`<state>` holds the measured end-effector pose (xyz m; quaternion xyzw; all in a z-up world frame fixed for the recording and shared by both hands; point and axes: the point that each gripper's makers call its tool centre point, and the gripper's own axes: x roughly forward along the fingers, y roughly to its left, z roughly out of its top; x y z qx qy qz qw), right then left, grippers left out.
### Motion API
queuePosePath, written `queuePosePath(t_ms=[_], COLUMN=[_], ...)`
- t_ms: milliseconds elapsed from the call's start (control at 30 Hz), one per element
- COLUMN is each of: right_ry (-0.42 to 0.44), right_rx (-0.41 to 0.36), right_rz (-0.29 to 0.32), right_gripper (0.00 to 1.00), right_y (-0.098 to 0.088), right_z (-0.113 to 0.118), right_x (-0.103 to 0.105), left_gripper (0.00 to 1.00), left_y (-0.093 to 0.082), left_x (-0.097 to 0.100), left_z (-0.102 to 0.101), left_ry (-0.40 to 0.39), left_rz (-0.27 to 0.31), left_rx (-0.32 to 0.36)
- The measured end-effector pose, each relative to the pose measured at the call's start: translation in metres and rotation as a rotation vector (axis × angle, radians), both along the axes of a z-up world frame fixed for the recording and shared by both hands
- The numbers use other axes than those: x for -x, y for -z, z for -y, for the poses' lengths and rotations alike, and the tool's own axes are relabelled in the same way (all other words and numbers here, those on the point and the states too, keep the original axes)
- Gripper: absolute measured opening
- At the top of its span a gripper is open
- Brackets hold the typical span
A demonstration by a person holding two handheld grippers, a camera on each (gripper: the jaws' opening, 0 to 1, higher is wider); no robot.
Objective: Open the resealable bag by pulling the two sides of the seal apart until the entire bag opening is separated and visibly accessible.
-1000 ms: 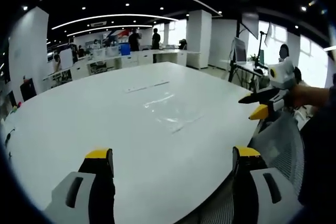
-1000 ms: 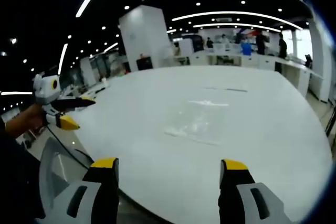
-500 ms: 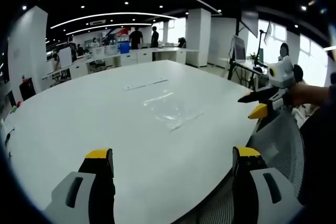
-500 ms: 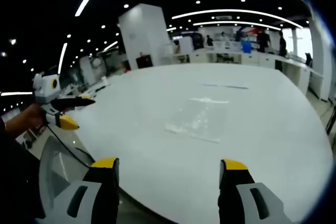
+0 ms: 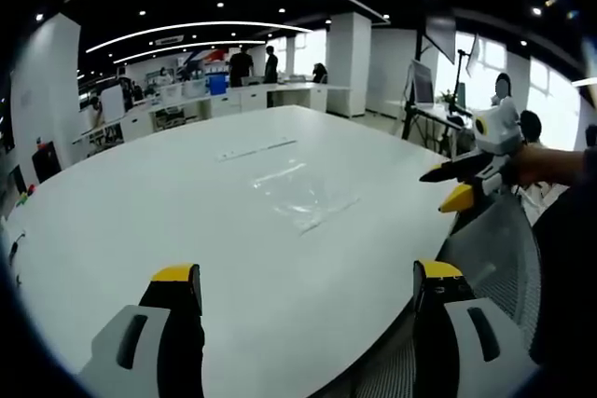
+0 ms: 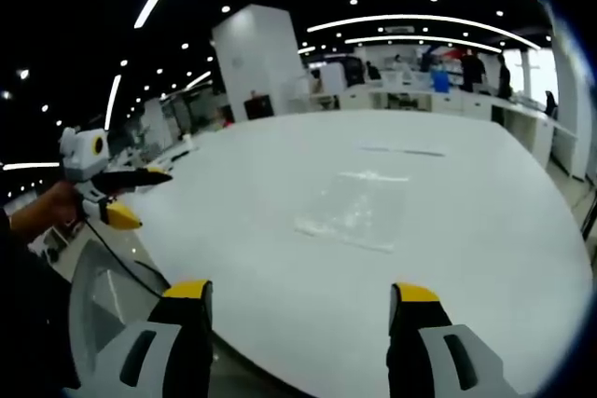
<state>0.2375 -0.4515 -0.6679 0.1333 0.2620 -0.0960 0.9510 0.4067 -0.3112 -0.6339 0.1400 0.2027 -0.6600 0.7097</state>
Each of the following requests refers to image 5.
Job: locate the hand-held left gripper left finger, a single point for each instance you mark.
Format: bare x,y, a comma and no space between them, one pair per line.
140,351

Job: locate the black office chair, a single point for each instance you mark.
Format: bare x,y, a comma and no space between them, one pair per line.
45,162

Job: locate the clear plastic resealable bag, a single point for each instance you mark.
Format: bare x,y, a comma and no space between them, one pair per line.
303,197

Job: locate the desk monitor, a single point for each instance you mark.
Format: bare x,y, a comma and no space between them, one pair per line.
422,83

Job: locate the long white counter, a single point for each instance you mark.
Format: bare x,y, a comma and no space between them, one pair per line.
242,100

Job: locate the person's dark clothing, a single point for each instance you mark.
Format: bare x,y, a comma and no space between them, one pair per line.
569,253

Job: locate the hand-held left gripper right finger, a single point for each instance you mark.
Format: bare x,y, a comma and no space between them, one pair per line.
466,351

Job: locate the grey mesh chair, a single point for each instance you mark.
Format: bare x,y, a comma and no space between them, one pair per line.
503,249

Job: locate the small green object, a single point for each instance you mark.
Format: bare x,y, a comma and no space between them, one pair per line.
22,202

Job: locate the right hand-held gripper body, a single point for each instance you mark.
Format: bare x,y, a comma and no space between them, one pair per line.
501,130

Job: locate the white desk with black legs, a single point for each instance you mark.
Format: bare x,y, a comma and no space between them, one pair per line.
434,118

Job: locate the blue storage bin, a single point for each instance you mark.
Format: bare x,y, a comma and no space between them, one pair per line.
217,85

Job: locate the person's right hand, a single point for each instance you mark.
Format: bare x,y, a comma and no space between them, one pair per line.
545,165

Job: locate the hanging dark monitor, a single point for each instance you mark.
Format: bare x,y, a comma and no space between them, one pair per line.
440,37
474,55

